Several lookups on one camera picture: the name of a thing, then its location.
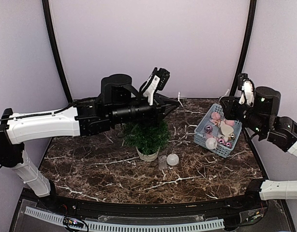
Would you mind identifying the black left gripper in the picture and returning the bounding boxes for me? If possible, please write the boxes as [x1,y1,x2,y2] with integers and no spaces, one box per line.
[110,94,181,128]

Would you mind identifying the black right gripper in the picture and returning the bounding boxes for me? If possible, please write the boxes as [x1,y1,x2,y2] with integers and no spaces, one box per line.
[220,95,268,136]

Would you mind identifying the clear string light garland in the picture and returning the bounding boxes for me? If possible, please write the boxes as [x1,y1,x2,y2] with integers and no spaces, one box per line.
[157,90,235,171]

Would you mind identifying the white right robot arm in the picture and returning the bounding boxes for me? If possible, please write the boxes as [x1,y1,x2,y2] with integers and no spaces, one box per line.
[219,87,297,210]

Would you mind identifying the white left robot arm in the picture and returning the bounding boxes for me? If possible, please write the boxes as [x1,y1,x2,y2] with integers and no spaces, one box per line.
[0,68,179,211]

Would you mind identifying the small green christmas tree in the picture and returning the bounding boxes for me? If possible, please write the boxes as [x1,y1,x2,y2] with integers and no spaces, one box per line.
[118,120,170,155]

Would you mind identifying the white tree pot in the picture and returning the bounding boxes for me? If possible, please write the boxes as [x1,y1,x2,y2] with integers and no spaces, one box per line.
[136,147,159,162]

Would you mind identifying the pink bow ornament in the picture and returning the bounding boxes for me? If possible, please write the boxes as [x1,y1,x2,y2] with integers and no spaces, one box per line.
[211,112,221,122]

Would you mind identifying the blue plastic basket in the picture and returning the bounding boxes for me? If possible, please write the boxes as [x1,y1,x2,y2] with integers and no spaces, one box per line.
[193,103,242,158]

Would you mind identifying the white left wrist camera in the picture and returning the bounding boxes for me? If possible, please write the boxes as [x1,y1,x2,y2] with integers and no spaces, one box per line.
[139,67,170,106]

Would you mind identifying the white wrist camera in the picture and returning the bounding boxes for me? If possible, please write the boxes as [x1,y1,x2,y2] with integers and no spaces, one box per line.
[139,67,170,106]
[238,73,255,106]

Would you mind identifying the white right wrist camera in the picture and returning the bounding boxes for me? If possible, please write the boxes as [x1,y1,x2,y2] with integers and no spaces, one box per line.
[238,73,255,106]

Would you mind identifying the white cable duct strip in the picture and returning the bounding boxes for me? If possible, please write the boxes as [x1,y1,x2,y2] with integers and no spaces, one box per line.
[24,207,225,232]

